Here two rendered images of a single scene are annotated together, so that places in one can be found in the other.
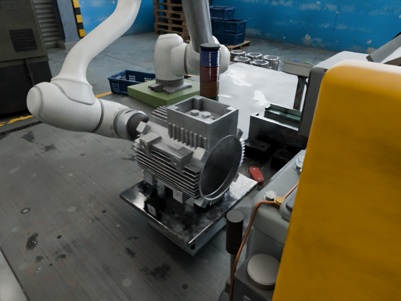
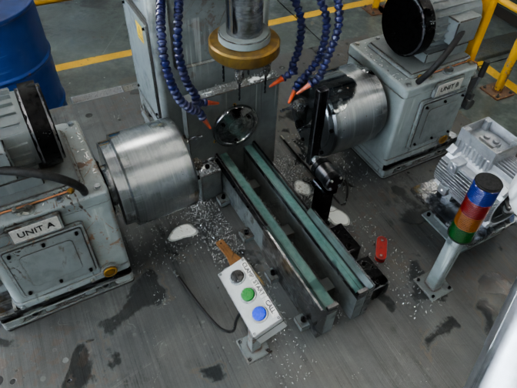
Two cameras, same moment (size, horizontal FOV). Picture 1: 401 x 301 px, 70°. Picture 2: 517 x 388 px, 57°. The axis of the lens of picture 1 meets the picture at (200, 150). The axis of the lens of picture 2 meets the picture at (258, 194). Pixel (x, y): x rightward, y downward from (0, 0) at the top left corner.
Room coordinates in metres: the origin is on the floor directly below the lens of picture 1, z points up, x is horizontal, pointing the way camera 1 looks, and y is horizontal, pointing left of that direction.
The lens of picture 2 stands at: (1.70, -0.26, 1.95)
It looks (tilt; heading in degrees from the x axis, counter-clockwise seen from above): 47 degrees down; 199
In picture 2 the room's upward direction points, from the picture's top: 2 degrees clockwise
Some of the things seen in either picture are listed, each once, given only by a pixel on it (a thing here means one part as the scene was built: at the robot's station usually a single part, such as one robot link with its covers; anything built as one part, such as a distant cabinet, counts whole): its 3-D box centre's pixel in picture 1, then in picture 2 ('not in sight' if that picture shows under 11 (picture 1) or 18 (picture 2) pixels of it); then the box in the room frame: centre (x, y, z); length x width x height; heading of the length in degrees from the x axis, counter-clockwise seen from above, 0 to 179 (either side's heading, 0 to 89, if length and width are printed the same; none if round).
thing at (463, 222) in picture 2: (209, 86); (469, 216); (0.84, -0.03, 1.10); 0.06 x 0.06 x 0.04
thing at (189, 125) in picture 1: (202, 123); (487, 145); (0.57, 0.00, 1.11); 0.12 x 0.11 x 0.07; 49
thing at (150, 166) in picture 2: not in sight; (131, 177); (0.98, -0.86, 1.04); 0.37 x 0.25 x 0.25; 139
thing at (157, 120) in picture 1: (190, 153); (485, 178); (0.59, 0.03, 1.02); 0.20 x 0.19 x 0.19; 49
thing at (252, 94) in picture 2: not in sight; (227, 125); (0.61, -0.75, 0.97); 0.30 x 0.11 x 0.34; 139
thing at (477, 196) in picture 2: (209, 55); (484, 190); (0.84, -0.03, 1.19); 0.06 x 0.06 x 0.04
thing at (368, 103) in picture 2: not in sight; (344, 107); (0.46, -0.41, 1.04); 0.41 x 0.25 x 0.25; 139
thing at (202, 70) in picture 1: (209, 71); (476, 204); (0.84, -0.03, 1.14); 0.06 x 0.06 x 0.04
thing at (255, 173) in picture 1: (256, 175); (381, 249); (0.78, -0.19, 0.81); 0.09 x 0.03 x 0.02; 8
